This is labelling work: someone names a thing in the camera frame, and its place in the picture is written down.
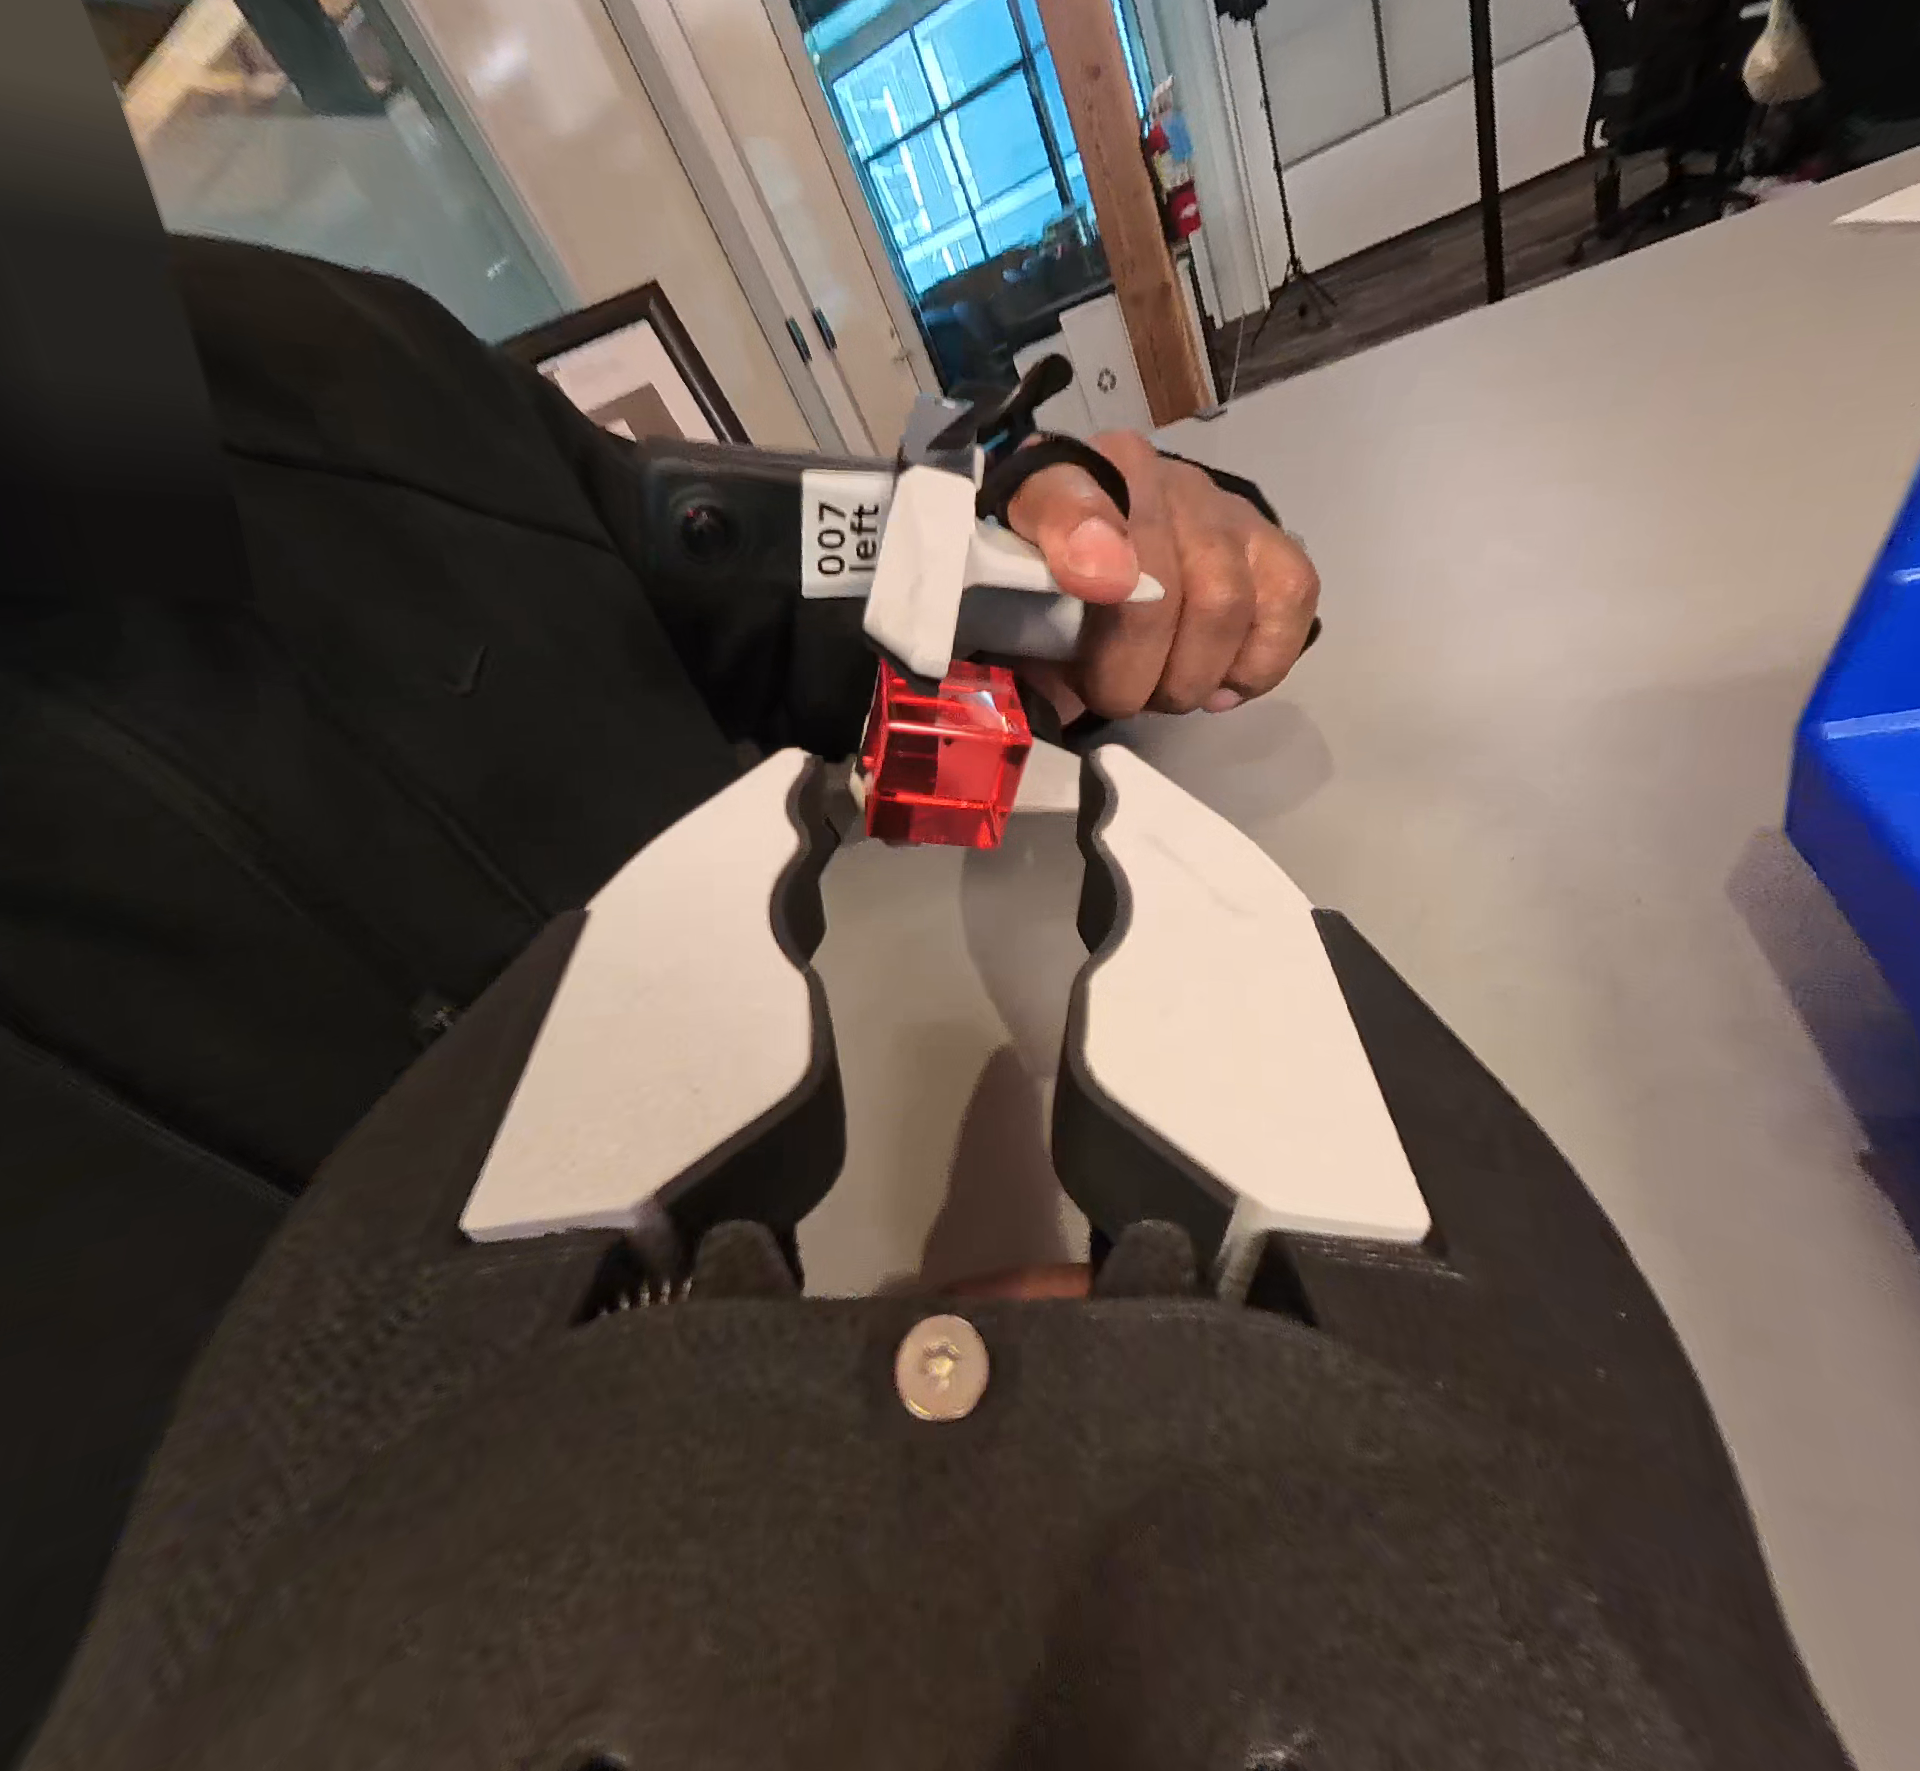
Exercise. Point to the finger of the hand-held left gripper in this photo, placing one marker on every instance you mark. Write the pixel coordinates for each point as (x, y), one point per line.
(922, 573)
(1020, 629)

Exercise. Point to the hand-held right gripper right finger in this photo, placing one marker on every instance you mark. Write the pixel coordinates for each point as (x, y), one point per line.
(1245, 1051)

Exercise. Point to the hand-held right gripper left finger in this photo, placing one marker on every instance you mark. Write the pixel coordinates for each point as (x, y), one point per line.
(660, 1037)

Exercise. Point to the red transparent cube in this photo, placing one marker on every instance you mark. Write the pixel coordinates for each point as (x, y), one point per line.
(944, 767)

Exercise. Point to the blue plastic bin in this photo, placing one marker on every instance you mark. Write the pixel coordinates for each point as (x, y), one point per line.
(1867, 783)

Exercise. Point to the person's left hand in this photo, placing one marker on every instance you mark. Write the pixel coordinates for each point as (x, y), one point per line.
(1199, 600)

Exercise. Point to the dark framed picture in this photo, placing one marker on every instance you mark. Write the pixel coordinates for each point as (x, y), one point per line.
(631, 371)

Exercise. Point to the white recycling bin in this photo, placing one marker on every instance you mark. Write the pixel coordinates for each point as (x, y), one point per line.
(1106, 371)

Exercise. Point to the person's black jacket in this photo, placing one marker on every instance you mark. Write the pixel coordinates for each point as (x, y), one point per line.
(300, 752)

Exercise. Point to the red fire extinguisher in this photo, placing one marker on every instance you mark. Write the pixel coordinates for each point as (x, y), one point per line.
(1177, 188)

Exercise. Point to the black stand pole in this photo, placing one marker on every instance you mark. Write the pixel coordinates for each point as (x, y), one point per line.
(1485, 77)

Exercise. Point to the black office chair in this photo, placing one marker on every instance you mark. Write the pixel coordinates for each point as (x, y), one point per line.
(1650, 62)

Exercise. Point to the wooden post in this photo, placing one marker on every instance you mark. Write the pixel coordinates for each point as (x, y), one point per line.
(1109, 151)

